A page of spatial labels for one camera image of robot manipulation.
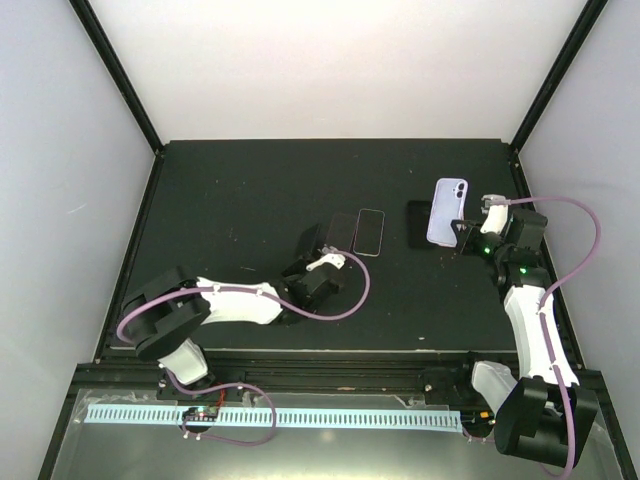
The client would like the right electronics board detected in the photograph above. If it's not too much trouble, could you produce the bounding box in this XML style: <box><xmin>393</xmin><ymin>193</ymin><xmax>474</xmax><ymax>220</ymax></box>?
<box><xmin>461</xmin><ymin>410</ymin><xmax>496</xmax><ymax>425</ymax></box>

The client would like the left electronics board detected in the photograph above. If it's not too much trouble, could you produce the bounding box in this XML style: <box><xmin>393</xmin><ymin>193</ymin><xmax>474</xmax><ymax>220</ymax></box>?
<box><xmin>182</xmin><ymin>406</ymin><xmax>219</xmax><ymax>422</ymax></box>

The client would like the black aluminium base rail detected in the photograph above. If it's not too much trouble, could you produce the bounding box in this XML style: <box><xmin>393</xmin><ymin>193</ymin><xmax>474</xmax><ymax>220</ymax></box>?
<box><xmin>74</xmin><ymin>348</ymin><xmax>621</xmax><ymax>406</ymax></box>

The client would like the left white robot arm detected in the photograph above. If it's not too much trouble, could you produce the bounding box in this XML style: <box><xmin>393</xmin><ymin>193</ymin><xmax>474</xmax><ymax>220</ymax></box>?
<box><xmin>116</xmin><ymin>250</ymin><xmax>346</xmax><ymax>399</ymax></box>

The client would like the light blue cable duct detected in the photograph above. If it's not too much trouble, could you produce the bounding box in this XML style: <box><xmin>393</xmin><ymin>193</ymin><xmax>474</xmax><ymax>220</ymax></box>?
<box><xmin>84</xmin><ymin>404</ymin><xmax>463</xmax><ymax>433</ymax></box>

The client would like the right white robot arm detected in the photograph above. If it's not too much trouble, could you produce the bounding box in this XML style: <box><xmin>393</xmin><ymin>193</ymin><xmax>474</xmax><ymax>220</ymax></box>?
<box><xmin>450</xmin><ymin>205</ymin><xmax>598</xmax><ymax>474</ymax></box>

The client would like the pink edged smartphone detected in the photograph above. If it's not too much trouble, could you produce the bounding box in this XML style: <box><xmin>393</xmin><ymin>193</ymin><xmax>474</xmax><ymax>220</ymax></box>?
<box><xmin>325</xmin><ymin>213</ymin><xmax>357</xmax><ymax>252</ymax></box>

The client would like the right frame post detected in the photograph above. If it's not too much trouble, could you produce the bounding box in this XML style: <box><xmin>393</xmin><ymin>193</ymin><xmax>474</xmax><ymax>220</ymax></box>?
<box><xmin>509</xmin><ymin>0</ymin><xmax>609</xmax><ymax>151</ymax></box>

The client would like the dark smartphone from purple case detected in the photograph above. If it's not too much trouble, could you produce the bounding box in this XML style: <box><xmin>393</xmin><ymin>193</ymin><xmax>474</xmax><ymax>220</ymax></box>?
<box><xmin>295</xmin><ymin>223</ymin><xmax>325</xmax><ymax>262</ymax></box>

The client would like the left frame post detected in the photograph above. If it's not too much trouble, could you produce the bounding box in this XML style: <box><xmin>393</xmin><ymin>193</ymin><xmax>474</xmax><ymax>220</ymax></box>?
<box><xmin>68</xmin><ymin>0</ymin><xmax>165</xmax><ymax>157</ymax></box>

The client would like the phone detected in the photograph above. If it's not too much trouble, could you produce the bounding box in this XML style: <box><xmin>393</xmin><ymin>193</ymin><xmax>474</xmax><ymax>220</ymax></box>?
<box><xmin>426</xmin><ymin>178</ymin><xmax>468</xmax><ymax>248</ymax></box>

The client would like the black smartphone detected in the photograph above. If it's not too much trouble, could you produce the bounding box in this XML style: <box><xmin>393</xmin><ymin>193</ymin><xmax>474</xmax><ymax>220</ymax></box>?
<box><xmin>353</xmin><ymin>208</ymin><xmax>385</xmax><ymax>257</ymax></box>

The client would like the electronics board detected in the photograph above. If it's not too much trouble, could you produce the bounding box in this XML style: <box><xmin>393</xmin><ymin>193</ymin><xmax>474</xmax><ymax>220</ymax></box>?
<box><xmin>182</xmin><ymin>406</ymin><xmax>219</xmax><ymax>422</ymax></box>
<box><xmin>461</xmin><ymin>410</ymin><xmax>496</xmax><ymax>425</ymax></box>

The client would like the frame post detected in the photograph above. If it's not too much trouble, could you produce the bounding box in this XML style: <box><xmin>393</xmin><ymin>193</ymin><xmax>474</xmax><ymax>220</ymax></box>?
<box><xmin>68</xmin><ymin>0</ymin><xmax>165</xmax><ymax>157</ymax></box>
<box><xmin>509</xmin><ymin>0</ymin><xmax>609</xmax><ymax>151</ymax></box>

